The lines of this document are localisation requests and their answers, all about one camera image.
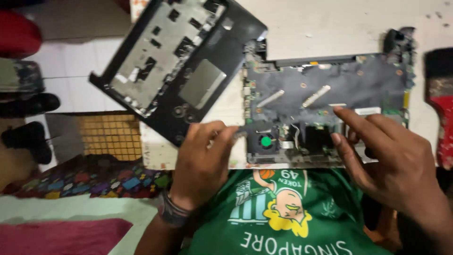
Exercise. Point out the person's right hand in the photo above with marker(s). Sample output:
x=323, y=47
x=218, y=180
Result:
x=400, y=170

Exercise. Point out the person's left hand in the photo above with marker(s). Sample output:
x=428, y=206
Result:
x=200, y=166

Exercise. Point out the person's left fingers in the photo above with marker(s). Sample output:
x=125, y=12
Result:
x=221, y=131

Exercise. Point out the laptop base with motherboard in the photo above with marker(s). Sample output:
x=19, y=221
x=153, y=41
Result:
x=318, y=81

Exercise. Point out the black laptop palmrest cover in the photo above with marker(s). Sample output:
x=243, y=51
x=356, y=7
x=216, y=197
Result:
x=198, y=46

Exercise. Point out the dark wristband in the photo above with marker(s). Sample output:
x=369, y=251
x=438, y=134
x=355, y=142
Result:
x=173, y=212

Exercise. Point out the green printed t-shirt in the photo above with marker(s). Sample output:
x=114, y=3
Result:
x=283, y=212

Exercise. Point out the yellow woven stool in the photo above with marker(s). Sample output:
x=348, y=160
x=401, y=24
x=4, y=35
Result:
x=106, y=136

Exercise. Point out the colourful patterned cloth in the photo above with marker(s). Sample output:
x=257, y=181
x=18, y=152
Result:
x=92, y=179

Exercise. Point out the pale green bedsheet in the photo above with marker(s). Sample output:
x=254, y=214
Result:
x=78, y=209

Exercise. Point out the black shoe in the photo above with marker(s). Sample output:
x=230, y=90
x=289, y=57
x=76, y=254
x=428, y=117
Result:
x=30, y=140
x=30, y=104

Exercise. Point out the magenta cloth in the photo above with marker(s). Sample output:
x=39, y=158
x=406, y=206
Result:
x=60, y=237

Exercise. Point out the grey worn bag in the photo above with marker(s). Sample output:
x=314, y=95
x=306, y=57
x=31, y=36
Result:
x=19, y=79

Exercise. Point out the red cushion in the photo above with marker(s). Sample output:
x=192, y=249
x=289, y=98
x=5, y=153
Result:
x=17, y=33

